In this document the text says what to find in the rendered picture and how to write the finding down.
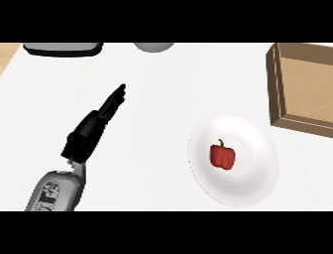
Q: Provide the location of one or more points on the white plate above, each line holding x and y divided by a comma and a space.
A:
234, 160

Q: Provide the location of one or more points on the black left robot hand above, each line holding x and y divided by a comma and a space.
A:
87, 132

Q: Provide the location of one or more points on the black and grey appliance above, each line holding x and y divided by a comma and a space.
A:
64, 49

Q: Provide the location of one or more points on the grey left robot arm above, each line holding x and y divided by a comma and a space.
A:
56, 193

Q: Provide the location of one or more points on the open cardboard box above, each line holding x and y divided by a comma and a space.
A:
316, 91

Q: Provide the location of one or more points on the red bell pepper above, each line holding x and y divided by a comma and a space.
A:
222, 157

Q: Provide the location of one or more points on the grey round object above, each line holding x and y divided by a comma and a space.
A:
154, 46

